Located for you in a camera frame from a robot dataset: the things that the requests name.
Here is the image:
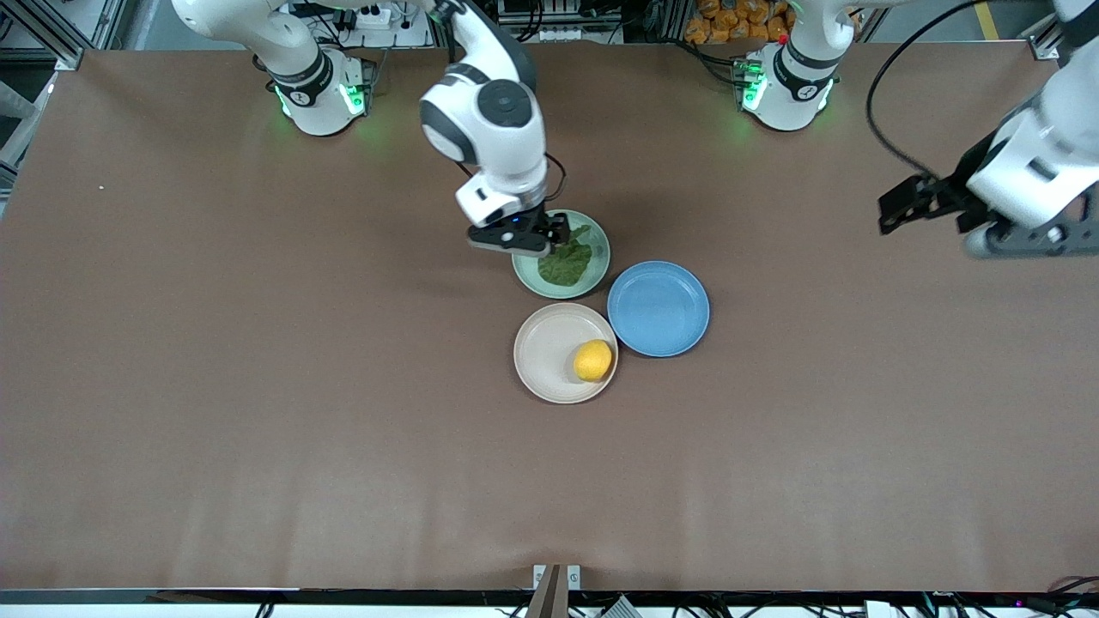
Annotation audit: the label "green lettuce leaf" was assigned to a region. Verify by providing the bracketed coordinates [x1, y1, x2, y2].
[538, 225, 595, 288]

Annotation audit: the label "yellow lemon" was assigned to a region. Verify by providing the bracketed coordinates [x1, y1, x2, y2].
[573, 339, 614, 384]

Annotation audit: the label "light green plate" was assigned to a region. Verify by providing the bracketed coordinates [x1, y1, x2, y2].
[512, 209, 611, 300]

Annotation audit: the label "beige plate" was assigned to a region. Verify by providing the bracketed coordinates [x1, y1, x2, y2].
[513, 302, 619, 404]

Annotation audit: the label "blue plate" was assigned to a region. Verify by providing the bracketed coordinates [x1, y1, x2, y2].
[607, 261, 711, 358]

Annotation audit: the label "white electronic device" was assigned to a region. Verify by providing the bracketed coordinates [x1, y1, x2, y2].
[498, 0, 585, 42]

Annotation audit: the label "orange snack bags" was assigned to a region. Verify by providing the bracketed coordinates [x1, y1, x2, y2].
[684, 0, 795, 45]

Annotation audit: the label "white power strip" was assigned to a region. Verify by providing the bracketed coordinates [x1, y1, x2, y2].
[331, 4, 396, 31]

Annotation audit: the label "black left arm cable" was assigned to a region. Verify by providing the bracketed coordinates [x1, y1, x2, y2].
[865, 0, 1057, 181]

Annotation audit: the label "aluminium frame profile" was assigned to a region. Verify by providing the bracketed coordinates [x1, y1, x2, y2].
[0, 0, 130, 71]
[1030, 0, 1099, 61]

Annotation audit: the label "black base cable bundle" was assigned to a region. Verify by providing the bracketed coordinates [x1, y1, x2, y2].
[683, 39, 748, 87]

